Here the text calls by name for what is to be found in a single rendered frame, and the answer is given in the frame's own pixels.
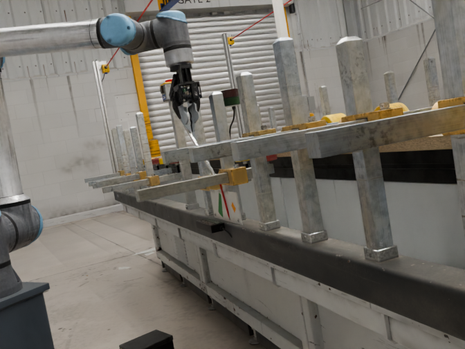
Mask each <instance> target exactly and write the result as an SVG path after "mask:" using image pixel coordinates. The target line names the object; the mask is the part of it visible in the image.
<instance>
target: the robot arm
mask: <svg viewBox="0 0 465 349"><path fill-rule="evenodd" d="M156 18H157V19H154V20H150V21H145V22H141V23H139V22H137V21H134V20H133V19H130V18H129V17H128V16H127V15H124V14H120V13H113V14H110V15H108V16H106V17H102V18H98V19H89V20H81V21H68V22H60V23H53V24H40V25H32V26H18V27H11V28H0V298H4V297H7V296H9V295H12V294H14V293H16V292H18V291H20V290H21V289H22V288H23V285H22V281H21V279H20V277H19V276H18V275H17V273H16V271H15V270H14V269H13V268H12V265H11V261H10V255H9V253H11V252H13V251H16V250H17V249H20V248H23V247H27V246H28V245H29V244H31V243H32V242H34V241H35V240H36V239H37V238H38V237H39V236H40V234H41V232H42V229H43V218H42V215H41V213H40V212H39V210H38V209H37V208H35V207H34V206H32V205H31V202H30V197H29V196H27V195H25V194H24V193H23V190H22V185H21V178H20V174H19V167H18V163H17V156H16V152H15V145H14V141H13V137H12V130H11V126H10V119H9V114H8V108H7V103H6V96H5V92H4V88H3V81H2V77H1V74H2V72H1V68H2V67H3V64H4V63H5V60H6V57H10V56H18V55H34V54H42V53H57V52H65V51H81V50H89V49H97V48H103V49H106V48H120V50H121V51H122V52H123V53H124V54H125V55H135V54H137V53H142V52H146V51H151V50H155V49H158V48H163V52H164V57H165V63H166V67H168V68H170V72H176V74H174V75H173V77H172V83H171V87H170V93H169V97H170V100H171V101H172V107H173V110H174V112H175V113H176V115H177V116H178V118H179V119H180V121H181V122H182V123H183V125H184V126H185V128H186V129H187V130H188V131H189V132H194V130H195V129H196V126H197V121H198V119H199V108H200V98H202V94H201V87H200V83H199V81H197V82H195V81H192V75H191V71H190V69H192V63H193V62H194V58H193V55H194V52H192V47H191V43H190V36H189V32H188V23H187V21H186V18H185V14H184V13H183V12H181V11H177V10H168V11H163V12H160V13H158V14H157V15H156ZM199 90H200V93H199ZM184 102H189V103H190V104H191V103H192V104H191V105H190V106H189V107H188V111H187V108H186V107H184V106H183V103H184ZM187 112H189V113H190V122H191V125H190V124H189V118H188V115H187Z"/></svg>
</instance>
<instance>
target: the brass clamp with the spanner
mask: <svg viewBox="0 0 465 349"><path fill-rule="evenodd" d="M225 172H226V173H228V180H229V183H225V184H222V185H228V186H236V185H240V184H247V183H248V175H247V171H246V167H240V168H235V169H233V168H227V169H219V174H221V173H225Z"/></svg>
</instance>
